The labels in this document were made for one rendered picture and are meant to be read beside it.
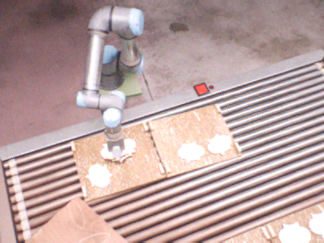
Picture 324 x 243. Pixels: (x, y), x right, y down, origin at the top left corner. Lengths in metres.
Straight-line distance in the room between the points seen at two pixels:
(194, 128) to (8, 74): 2.16
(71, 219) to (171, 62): 2.25
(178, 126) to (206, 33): 2.02
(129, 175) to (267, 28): 2.63
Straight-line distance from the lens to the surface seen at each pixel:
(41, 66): 3.84
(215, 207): 1.97
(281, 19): 4.36
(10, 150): 2.23
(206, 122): 2.18
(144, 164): 2.03
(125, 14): 1.86
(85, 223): 1.82
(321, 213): 2.07
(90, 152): 2.09
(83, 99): 1.86
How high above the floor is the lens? 2.72
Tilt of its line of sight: 55 degrees down
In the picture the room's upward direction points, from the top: 2 degrees clockwise
